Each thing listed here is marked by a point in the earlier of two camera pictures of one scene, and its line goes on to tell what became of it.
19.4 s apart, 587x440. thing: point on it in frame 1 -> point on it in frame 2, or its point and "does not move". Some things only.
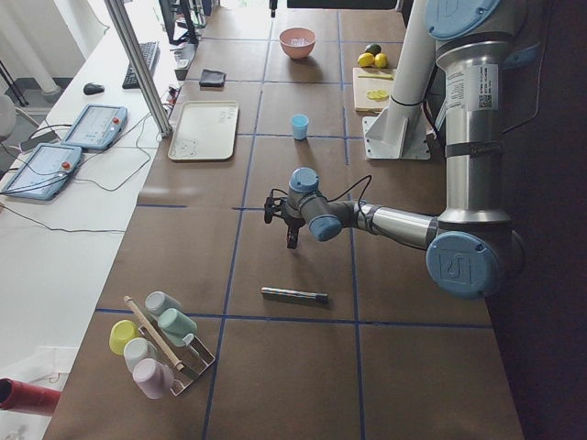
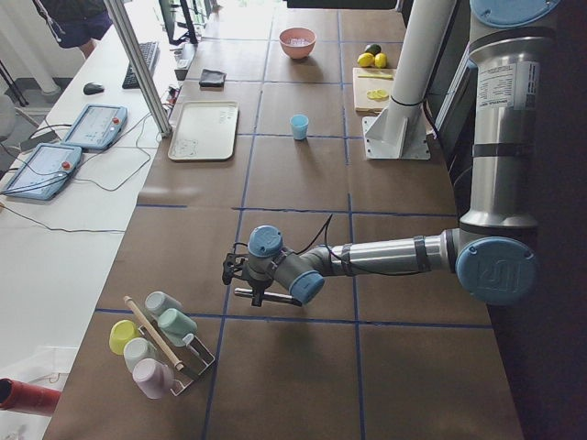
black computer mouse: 91,88 does not move
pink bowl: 297,41 does not move
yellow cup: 120,332 does not move
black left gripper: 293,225 -> 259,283
